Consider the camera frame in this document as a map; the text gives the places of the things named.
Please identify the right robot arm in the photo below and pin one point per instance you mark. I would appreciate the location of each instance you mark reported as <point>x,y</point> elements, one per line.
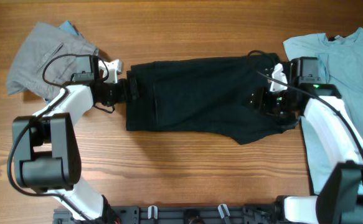
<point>302,93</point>

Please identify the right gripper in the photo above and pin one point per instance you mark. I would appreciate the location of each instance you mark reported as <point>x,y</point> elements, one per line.
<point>260,101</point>

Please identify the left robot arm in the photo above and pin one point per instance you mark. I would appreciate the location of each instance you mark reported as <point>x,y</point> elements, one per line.
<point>44,160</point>

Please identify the folded grey trousers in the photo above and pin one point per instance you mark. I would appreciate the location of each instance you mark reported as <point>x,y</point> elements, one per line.
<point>46,48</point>

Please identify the folded blue garment under trousers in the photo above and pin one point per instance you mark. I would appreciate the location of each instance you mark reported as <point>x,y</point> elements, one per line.
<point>68,27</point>

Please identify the light blue t-shirt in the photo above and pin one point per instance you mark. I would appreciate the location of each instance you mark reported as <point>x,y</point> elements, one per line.
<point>341,64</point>

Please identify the black shorts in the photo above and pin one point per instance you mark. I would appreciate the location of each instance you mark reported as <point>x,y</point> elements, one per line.
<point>209,95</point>

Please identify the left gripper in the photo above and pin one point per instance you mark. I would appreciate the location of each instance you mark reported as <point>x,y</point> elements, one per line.
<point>122,84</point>

